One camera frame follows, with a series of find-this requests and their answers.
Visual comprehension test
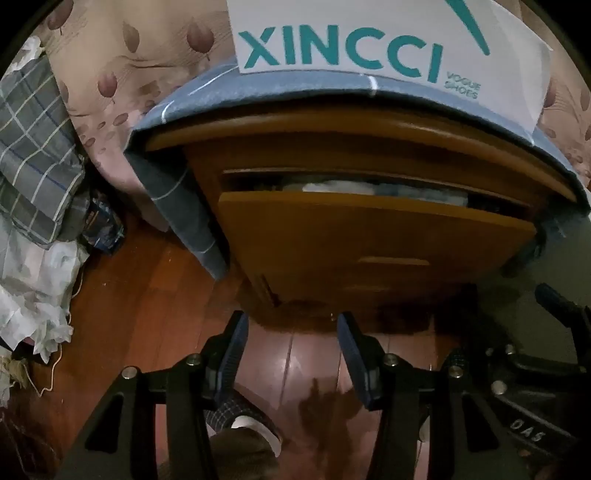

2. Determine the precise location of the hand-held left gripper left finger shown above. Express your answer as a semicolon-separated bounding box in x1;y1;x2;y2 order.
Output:
51;311;250;480

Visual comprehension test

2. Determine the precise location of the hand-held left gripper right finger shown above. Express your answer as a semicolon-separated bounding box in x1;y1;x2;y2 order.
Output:
337;313;522;480

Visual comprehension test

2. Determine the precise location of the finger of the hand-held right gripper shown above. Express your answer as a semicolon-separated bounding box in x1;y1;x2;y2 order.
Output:
536;284;591;333

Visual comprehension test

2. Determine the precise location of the white shoe box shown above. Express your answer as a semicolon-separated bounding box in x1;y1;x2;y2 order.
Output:
226;0;553;134

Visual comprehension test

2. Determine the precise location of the blue checked cloth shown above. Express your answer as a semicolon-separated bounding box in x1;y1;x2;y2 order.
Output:
124;62;591;282

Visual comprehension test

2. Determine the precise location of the dark plastic packet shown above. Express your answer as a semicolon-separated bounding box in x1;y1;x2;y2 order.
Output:
83;189;125;254

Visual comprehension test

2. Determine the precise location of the white floral cloth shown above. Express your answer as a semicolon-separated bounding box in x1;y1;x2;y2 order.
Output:
0;37;88;365

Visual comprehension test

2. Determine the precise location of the wooden nightstand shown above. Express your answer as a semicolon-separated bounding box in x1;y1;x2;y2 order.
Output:
145;104;578;324

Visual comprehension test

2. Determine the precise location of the grey plaid bedding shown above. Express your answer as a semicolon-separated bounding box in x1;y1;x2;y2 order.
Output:
0;58;88;250

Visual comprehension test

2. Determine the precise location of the thin pale cord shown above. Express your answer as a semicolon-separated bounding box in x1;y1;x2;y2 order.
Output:
25;272;86;398

